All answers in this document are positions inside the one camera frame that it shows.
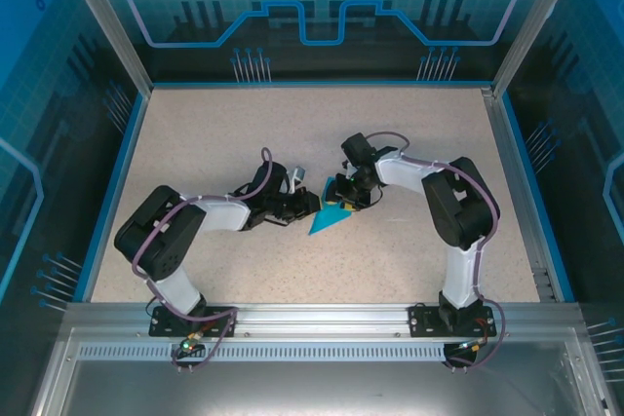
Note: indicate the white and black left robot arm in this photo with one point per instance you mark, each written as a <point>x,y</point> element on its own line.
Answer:
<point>224,214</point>

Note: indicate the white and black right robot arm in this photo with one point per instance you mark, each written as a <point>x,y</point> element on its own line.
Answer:
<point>400,172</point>

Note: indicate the metal panel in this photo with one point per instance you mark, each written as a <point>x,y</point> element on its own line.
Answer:
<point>312,387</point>

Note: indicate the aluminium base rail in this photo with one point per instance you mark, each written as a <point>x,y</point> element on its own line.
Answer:
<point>317,318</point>

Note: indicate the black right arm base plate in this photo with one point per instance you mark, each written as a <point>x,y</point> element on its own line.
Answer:
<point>421,321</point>

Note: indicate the aluminium side rail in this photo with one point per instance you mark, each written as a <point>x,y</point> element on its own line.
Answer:
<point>502,133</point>

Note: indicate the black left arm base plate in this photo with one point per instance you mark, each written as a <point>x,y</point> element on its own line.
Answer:
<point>158,329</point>

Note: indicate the aluminium frame post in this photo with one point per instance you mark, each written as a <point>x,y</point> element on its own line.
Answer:
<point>109,21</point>
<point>534,21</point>

